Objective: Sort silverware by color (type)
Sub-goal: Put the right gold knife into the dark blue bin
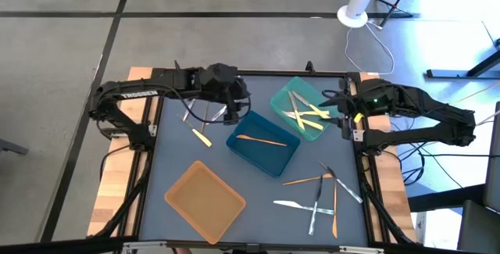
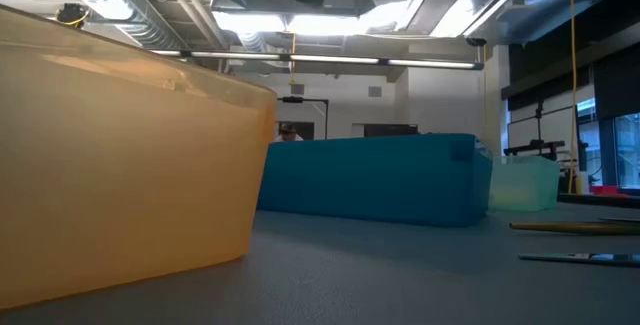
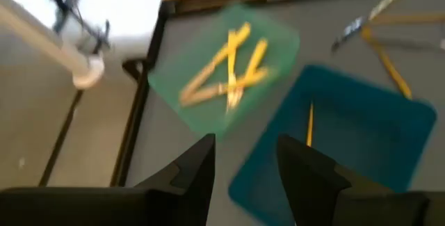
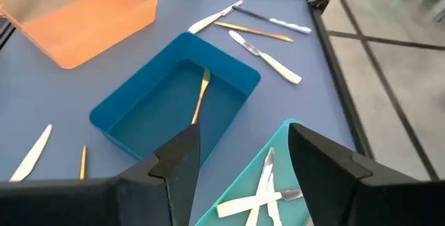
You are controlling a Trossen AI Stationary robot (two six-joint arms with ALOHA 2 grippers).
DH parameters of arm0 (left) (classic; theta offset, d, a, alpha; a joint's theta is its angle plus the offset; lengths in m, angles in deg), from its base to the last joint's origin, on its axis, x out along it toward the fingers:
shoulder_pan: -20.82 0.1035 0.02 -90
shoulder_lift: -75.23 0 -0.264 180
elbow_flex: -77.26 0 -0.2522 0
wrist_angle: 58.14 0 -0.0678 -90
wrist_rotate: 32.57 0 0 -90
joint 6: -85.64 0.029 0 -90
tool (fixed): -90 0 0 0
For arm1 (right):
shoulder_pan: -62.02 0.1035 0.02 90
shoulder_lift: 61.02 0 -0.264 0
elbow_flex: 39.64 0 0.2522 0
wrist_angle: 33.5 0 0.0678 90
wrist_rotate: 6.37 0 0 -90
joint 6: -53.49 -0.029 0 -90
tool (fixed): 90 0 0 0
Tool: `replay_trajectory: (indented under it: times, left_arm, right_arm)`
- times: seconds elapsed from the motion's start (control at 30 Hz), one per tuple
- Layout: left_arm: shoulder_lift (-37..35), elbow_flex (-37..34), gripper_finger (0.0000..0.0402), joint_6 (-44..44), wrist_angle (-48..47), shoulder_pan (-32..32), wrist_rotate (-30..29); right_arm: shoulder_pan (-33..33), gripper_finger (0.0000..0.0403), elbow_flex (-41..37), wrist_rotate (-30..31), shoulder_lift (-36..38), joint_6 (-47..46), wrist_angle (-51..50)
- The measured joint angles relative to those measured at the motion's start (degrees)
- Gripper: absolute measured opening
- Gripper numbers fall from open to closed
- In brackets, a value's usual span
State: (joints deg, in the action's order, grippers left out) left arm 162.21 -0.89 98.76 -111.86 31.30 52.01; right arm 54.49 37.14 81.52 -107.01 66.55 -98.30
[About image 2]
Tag person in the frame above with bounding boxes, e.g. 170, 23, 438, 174
273, 121, 305, 143

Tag dark blue plastic bin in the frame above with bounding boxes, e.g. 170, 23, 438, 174
256, 132, 495, 229

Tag long light bar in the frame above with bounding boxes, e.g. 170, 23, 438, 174
147, 48, 485, 72

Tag grey-blue table mat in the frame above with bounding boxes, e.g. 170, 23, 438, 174
0, 199, 640, 325

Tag orange plastic bin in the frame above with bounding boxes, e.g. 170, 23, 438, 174
0, 4, 279, 312

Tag teal green plastic bin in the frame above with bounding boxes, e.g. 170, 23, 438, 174
487, 154, 561, 213

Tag black boom stand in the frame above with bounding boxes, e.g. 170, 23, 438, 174
502, 98, 567, 164

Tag white bottle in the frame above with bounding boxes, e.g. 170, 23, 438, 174
574, 169, 592, 195

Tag black round ceiling device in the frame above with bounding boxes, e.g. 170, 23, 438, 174
54, 2, 92, 30

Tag red box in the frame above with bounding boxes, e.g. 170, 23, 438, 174
589, 184, 632, 197

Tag glass window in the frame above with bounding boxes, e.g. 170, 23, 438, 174
576, 97, 640, 190

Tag black gantry frame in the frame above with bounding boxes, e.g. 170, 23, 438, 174
276, 95, 331, 141

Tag black wall monitor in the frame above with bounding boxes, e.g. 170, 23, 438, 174
362, 123, 420, 139

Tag silver corrugated air duct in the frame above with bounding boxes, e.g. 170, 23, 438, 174
37, 0, 189, 52

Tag yellow hanging cable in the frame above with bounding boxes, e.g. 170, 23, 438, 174
567, 0, 580, 195

